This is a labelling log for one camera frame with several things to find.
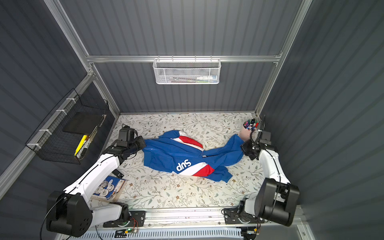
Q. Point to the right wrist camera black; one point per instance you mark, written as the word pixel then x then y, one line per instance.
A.
pixel 265 138

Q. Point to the white wire mesh basket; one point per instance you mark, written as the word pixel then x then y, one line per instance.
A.
pixel 187 73

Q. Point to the pink pen cup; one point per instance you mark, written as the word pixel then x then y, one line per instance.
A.
pixel 248 127

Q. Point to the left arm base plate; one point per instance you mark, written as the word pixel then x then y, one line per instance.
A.
pixel 136 219

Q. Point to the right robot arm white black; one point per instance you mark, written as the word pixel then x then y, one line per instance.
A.
pixel 277 198

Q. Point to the yellow marker in basket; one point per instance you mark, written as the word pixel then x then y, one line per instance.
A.
pixel 81 143

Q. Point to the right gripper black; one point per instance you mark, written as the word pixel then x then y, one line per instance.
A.
pixel 247 148

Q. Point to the small black remote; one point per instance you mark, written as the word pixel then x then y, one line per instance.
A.
pixel 118 174

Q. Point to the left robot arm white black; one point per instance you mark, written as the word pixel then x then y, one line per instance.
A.
pixel 69 212

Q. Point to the floral table mat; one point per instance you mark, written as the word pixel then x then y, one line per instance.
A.
pixel 146 188

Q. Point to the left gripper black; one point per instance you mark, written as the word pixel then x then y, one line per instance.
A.
pixel 139 144

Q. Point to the black wire wall basket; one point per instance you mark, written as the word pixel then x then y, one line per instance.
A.
pixel 67 135

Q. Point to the blue picture book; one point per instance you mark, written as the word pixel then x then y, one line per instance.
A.
pixel 110 189

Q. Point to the black notebook in basket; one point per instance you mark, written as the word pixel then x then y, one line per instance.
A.
pixel 83 123

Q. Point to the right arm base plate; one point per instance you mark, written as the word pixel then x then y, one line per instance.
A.
pixel 232 217

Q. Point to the blue red white jacket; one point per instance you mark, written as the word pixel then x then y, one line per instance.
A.
pixel 175 152

